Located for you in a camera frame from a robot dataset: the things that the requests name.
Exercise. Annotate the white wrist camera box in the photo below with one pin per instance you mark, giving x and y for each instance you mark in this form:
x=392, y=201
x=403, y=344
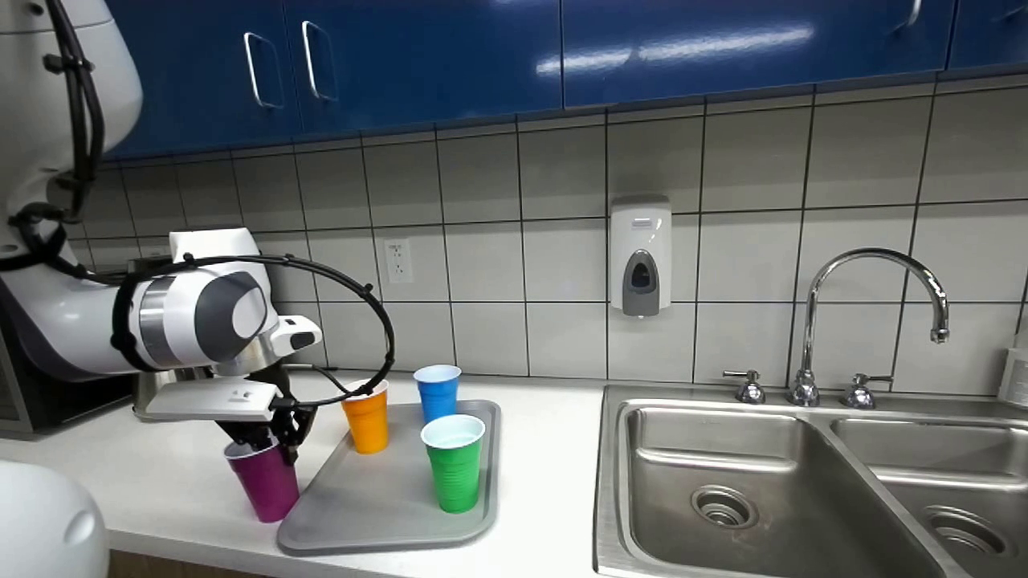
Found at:
x=234, y=401

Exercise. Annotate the white soap dispenser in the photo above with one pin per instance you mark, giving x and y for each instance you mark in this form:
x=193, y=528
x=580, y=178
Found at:
x=641, y=258

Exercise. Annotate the green plastic cup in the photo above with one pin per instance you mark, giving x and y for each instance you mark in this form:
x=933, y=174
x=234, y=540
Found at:
x=455, y=451

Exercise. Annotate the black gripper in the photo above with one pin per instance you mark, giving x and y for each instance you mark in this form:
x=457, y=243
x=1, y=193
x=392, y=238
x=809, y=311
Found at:
x=287, y=424

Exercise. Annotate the orange plastic cup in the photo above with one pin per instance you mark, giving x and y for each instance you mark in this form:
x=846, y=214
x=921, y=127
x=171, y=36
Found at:
x=367, y=418

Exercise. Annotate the grey plastic tray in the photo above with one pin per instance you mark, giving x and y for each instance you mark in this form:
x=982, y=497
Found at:
x=386, y=501

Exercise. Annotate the blue upper cabinets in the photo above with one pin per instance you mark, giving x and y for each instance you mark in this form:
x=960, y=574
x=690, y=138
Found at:
x=265, y=71

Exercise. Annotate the purple plastic cup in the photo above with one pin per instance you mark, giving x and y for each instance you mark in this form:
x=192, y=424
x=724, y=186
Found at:
x=265, y=478

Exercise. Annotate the blue plastic cup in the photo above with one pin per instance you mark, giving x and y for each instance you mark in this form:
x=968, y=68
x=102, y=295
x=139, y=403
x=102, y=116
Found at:
x=438, y=389

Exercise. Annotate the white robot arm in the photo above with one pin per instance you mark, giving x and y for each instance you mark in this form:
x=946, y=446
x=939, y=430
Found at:
x=72, y=95

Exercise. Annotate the stainless steel double sink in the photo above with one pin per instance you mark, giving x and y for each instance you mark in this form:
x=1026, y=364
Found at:
x=703, y=486

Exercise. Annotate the white wall outlet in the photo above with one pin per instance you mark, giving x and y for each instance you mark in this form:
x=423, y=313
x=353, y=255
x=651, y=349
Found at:
x=400, y=260

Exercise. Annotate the chrome sink faucet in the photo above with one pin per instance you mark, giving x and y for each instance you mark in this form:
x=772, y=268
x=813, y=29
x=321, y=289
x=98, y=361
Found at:
x=836, y=340

